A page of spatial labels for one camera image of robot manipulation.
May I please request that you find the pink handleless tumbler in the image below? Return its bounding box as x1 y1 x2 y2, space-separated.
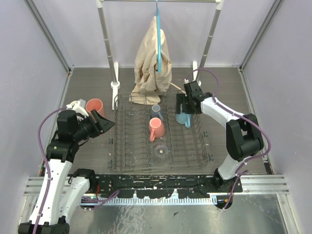
85 98 105 122

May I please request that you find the light blue mug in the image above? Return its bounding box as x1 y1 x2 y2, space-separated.
175 110 191 128

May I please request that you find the pink mug with handle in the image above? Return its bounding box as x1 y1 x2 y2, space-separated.
149 118 165 142

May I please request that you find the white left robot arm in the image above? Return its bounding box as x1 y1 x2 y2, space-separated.
18 107 115 234

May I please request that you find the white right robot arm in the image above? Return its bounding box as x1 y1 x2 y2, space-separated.
110 81 264 192

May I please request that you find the white clothes rack stand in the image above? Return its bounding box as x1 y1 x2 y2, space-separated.
95 0 225 110

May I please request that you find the grey-blue dotted mug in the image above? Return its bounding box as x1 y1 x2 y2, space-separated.
150 104 164 122

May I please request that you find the beige cloth garment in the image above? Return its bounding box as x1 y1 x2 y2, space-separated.
129 17 172 105

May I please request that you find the clear glass cup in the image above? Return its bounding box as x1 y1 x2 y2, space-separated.
154 144 169 163

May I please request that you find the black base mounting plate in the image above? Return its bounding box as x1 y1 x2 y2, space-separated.
87 174 235 199

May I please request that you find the blue clothes hanger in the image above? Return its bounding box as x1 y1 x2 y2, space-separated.
156 1 162 74

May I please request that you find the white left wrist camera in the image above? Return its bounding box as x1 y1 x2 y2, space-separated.
66 99 89 121

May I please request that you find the grey wire dish rack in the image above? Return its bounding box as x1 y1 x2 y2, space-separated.
108 90 214 173

